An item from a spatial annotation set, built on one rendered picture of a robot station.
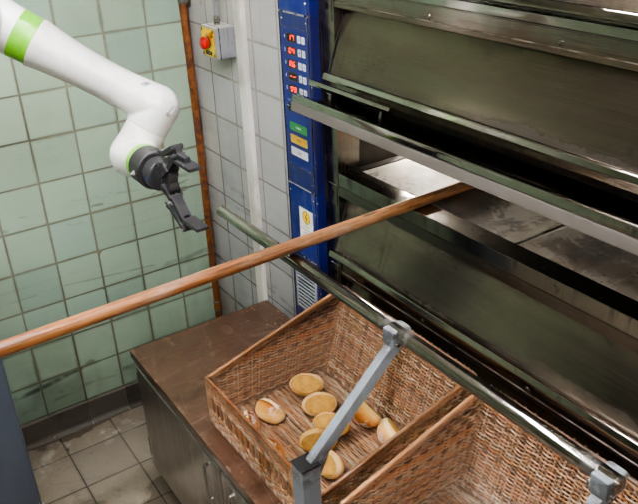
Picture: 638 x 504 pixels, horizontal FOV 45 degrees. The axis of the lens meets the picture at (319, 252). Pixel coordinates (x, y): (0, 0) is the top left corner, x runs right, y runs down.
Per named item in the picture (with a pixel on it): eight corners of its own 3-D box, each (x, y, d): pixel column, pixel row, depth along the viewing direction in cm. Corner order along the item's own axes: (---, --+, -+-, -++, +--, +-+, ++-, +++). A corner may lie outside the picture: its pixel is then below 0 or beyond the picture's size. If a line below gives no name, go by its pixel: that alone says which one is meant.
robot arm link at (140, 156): (128, 188, 179) (121, 151, 175) (173, 176, 185) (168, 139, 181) (138, 196, 175) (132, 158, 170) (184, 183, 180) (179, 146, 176)
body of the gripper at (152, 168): (169, 150, 175) (187, 161, 169) (174, 184, 179) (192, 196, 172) (139, 157, 172) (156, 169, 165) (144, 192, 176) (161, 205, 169)
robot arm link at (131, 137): (132, 176, 194) (95, 160, 187) (155, 132, 193) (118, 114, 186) (155, 193, 184) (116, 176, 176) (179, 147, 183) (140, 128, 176)
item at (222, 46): (222, 51, 252) (219, 20, 248) (237, 57, 245) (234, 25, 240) (202, 55, 249) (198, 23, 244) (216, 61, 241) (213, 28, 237)
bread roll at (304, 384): (322, 397, 217) (324, 397, 222) (323, 373, 218) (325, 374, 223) (287, 395, 218) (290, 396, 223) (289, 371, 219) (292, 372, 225)
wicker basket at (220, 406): (345, 358, 238) (343, 281, 225) (476, 460, 196) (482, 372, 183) (206, 420, 214) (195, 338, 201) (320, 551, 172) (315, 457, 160)
